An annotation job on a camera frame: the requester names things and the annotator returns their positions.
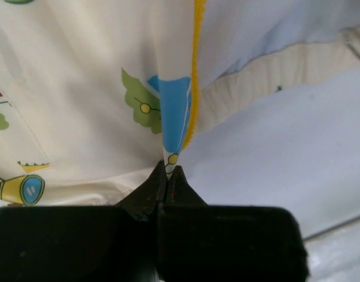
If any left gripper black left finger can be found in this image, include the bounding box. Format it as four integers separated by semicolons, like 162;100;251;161
0;162;167;281

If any cream cartoon print yellow-lined jacket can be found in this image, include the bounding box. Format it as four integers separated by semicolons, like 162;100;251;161
0;1;360;207

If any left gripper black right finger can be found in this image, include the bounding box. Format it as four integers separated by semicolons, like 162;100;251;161
157;166;309;281

